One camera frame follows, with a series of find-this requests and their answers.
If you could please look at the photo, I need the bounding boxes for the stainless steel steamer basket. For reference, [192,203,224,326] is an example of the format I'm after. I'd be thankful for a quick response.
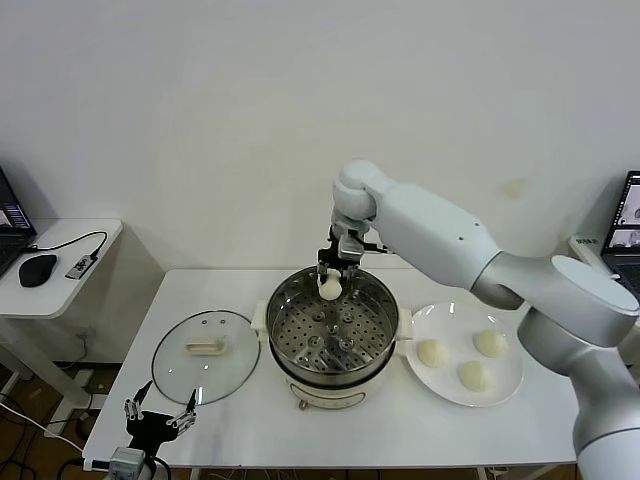
[251,264,417,377]

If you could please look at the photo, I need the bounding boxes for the round glass pot lid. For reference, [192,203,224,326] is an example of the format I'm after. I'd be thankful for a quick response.
[151,309,263,408]

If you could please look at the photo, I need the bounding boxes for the black usb hub cable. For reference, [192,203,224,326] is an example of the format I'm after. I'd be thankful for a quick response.
[19,230,109,262]

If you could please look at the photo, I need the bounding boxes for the white round plate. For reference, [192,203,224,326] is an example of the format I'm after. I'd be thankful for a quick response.
[405,302,526,408]

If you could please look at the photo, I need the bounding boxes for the white steamed baozi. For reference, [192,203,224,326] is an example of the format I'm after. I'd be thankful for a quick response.
[318,269,344,301]
[472,329,510,359]
[457,360,497,392]
[415,339,450,370]

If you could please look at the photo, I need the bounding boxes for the cream electric cooker pot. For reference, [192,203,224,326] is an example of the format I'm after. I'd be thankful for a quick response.
[269,339,401,413]

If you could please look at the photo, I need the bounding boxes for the white floor cable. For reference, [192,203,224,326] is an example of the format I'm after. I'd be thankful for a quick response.
[0,401,69,442]

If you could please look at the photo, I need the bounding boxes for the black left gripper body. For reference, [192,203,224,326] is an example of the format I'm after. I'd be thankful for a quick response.
[124,410,180,451]

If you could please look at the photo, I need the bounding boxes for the black open laptop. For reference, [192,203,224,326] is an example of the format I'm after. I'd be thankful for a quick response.
[0,166,39,280]
[602,170,640,296]

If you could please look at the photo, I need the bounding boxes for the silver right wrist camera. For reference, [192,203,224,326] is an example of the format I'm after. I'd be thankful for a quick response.
[335,227,374,265]

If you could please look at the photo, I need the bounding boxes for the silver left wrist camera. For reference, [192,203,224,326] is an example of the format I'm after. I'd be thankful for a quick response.
[84,446,146,474]

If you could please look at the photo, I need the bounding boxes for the small grey usb hub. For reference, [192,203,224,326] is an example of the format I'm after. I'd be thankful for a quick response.
[65,253,98,282]

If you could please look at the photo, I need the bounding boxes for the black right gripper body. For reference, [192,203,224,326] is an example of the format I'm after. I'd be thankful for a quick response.
[318,224,359,274]

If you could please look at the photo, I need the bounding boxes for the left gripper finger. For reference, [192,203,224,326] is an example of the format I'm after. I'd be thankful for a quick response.
[123,379,154,419]
[167,388,199,436]

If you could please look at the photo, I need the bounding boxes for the black computer mouse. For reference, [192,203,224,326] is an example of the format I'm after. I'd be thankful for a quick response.
[18,254,59,289]

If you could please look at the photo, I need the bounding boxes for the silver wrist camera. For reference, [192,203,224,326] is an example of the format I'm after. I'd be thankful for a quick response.
[335,227,374,265]
[84,446,146,474]

